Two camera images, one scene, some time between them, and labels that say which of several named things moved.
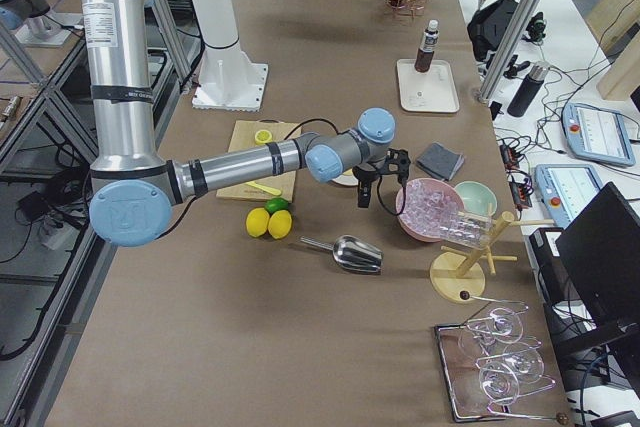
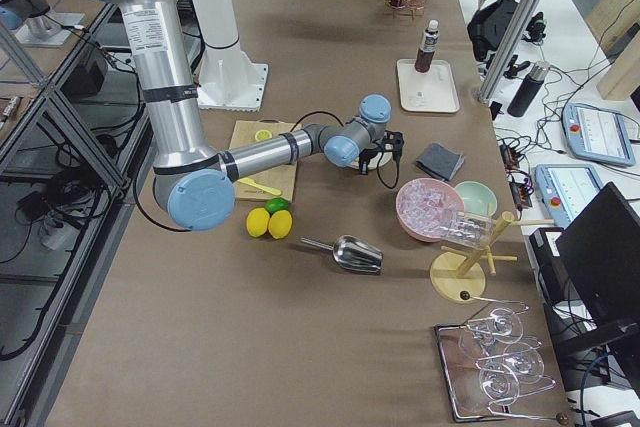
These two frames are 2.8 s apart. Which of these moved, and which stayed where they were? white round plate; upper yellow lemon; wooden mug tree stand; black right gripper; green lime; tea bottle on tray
Moved: white round plate; black right gripper
Stayed: tea bottle on tray; upper yellow lemon; green lime; wooden mug tree stand
